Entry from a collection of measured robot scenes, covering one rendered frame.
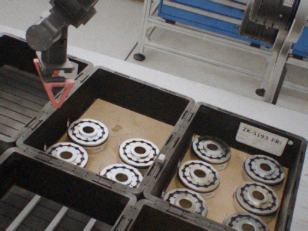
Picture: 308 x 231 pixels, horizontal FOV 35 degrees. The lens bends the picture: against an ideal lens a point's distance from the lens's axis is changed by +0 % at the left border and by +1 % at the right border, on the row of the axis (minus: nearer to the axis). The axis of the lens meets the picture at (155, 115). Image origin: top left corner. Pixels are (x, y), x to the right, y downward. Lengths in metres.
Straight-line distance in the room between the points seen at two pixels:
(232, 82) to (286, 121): 1.52
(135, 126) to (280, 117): 0.62
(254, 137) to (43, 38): 0.61
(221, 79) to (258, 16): 1.84
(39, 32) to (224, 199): 0.57
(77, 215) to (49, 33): 0.39
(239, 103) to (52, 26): 0.92
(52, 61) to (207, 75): 2.22
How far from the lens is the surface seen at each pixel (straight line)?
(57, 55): 1.11
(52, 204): 1.11
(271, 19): 1.43
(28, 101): 1.39
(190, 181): 1.17
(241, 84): 3.26
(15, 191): 1.14
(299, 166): 1.21
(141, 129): 1.33
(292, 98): 3.28
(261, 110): 1.77
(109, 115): 1.36
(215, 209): 1.17
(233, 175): 1.27
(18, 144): 1.10
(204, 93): 1.77
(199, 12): 3.04
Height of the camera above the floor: 1.66
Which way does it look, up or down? 37 degrees down
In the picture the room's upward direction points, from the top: 12 degrees clockwise
